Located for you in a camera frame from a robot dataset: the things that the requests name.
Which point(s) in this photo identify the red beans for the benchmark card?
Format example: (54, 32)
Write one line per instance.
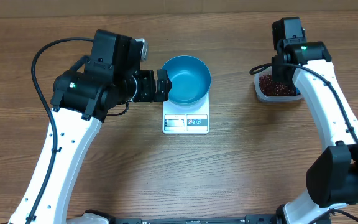
(270, 88)

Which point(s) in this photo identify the blue metal bowl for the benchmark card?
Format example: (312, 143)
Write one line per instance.
(190, 78)

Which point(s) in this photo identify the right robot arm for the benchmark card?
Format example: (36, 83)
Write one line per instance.
(332, 180)

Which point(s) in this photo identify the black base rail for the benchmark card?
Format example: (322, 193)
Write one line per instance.
(97, 217)

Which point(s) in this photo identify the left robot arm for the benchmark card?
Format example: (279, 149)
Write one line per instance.
(82, 97)

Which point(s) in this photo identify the white digital kitchen scale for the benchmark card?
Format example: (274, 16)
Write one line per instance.
(186, 119)

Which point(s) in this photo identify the clear plastic container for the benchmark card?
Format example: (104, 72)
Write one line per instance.
(272, 99)

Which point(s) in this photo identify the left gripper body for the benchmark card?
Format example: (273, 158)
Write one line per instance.
(145, 92)

